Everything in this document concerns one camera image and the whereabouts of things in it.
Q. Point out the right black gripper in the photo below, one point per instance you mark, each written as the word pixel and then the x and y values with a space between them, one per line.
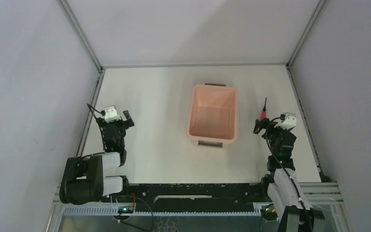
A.
pixel 264 123

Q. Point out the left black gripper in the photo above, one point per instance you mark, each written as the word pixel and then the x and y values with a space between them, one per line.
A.
pixel 118 123

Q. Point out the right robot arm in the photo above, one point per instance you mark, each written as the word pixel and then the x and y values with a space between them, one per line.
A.
pixel 294 212

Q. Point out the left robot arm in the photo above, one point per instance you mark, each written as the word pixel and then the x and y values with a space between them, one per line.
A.
pixel 84 179

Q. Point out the red black screwdriver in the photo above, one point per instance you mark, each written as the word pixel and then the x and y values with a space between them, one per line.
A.
pixel 263 113

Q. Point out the pink plastic bin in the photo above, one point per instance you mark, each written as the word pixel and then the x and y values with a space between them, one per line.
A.
pixel 213 116

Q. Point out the small green circuit board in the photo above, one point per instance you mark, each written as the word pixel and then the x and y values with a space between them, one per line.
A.
pixel 125 210

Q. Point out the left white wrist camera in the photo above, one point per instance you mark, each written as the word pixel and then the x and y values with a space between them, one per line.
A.
pixel 111 114

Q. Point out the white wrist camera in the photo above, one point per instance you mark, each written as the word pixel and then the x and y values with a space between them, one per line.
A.
pixel 288 121
pixel 111 114

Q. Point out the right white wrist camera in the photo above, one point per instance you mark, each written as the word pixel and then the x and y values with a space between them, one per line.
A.
pixel 288 121

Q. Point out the black mounting rail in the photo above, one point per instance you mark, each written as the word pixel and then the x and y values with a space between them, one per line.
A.
pixel 193 198

